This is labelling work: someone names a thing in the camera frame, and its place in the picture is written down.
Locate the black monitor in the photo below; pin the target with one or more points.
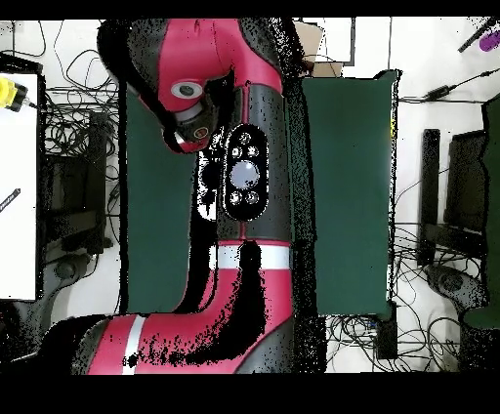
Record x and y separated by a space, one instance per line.
466 183

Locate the brown cardboard box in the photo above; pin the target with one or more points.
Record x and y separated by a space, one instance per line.
312 47

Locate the yellow and black tool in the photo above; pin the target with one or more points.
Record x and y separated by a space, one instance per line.
8 93

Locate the white side table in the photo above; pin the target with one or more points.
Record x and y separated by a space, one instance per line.
17 156

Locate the purple object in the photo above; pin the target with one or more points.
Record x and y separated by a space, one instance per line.
490 41

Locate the green cloth on side table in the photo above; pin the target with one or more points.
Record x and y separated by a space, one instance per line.
493 195

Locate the black rod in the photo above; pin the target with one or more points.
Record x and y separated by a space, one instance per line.
474 37

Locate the black equipment stand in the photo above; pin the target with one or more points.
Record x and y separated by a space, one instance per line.
78 187

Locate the black marker pen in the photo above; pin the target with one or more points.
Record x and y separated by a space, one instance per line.
9 200

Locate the black upright bar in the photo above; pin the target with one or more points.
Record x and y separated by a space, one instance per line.
429 175

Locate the white panel with dark frame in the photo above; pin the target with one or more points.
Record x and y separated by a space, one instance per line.
336 39

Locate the dark green table cloth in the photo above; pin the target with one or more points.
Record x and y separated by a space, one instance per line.
351 195

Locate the black box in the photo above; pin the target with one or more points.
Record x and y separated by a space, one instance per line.
386 336

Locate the grey wheeled stand base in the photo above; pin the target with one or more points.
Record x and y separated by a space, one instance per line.
453 283
66 269

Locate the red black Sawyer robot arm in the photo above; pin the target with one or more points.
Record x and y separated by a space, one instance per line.
242 304

